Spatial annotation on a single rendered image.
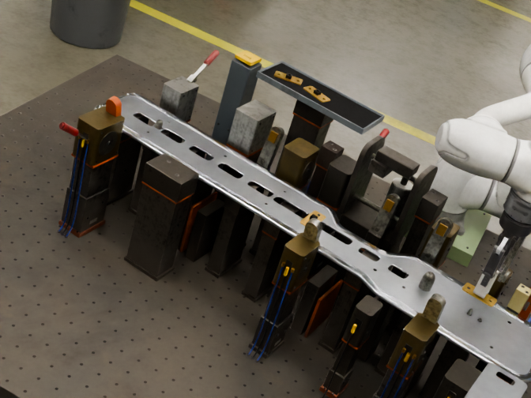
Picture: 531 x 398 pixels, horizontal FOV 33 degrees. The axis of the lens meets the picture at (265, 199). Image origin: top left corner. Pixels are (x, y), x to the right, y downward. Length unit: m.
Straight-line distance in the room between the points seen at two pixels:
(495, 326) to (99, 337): 0.97
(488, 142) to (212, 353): 0.88
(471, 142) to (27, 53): 3.37
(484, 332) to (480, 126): 0.53
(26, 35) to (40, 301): 2.97
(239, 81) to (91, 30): 2.44
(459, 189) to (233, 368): 1.05
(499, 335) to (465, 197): 0.81
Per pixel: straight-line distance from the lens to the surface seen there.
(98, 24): 5.11
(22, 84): 4.71
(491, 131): 2.04
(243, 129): 2.56
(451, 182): 2.97
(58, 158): 2.92
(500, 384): 2.15
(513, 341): 2.29
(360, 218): 2.54
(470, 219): 3.17
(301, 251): 2.19
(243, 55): 2.75
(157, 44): 5.40
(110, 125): 2.43
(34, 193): 2.75
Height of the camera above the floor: 2.31
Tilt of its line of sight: 33 degrees down
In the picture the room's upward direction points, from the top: 18 degrees clockwise
